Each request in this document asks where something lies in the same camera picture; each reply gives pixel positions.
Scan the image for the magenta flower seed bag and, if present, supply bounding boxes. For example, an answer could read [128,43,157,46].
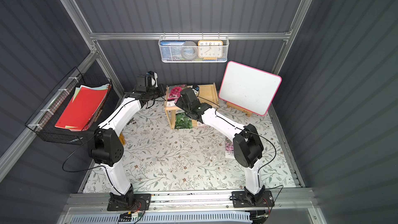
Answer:
[166,84,187,107]
[196,121,206,127]

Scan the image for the wooden two-tier shelf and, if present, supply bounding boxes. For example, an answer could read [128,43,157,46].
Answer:
[164,84,219,129]

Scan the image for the purple flower seed bag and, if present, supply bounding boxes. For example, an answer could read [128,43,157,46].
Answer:
[225,138,235,159]

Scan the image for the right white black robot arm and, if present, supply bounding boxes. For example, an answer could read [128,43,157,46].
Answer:
[176,88,265,196]

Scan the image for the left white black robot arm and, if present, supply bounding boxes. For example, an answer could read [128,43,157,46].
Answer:
[88,71,165,196]

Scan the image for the green leaf seed bag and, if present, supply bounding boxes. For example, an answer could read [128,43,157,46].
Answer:
[175,113,193,129]

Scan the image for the wooden whiteboard easel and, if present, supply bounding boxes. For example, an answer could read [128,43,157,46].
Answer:
[226,102,253,117]

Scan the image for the blue box in basket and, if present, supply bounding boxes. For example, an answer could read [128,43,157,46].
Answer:
[159,40,185,62]

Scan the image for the grey tape roll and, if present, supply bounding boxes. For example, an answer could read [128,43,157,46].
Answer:
[180,41,198,61]

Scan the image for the yellow sponge block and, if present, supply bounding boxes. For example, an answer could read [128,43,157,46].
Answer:
[119,133,126,146]

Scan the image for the yellow analog clock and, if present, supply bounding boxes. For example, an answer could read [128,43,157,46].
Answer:
[198,40,223,60]

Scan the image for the pink framed whiteboard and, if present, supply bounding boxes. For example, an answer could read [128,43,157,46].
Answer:
[219,61,282,116]

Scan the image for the red paper folder stack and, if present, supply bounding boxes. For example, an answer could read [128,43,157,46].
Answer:
[55,84,110,131]

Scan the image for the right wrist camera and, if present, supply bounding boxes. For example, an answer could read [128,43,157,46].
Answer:
[192,85,200,93]

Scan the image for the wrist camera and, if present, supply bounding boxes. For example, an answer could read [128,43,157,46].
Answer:
[192,85,200,93]
[147,71,158,87]

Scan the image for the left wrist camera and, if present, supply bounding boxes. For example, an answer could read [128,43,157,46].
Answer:
[147,71,158,87]

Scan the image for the white wire wall basket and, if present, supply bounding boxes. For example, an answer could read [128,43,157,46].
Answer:
[158,35,230,63]

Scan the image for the black wire side basket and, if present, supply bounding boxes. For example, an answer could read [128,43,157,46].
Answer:
[25,67,113,145]

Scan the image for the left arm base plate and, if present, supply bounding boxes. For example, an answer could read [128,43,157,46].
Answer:
[107,193,151,212]

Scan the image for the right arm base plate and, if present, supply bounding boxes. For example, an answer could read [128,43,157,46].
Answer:
[230,190,275,208]

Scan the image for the white perforated cable duct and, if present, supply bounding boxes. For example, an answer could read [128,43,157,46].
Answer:
[69,211,252,224]

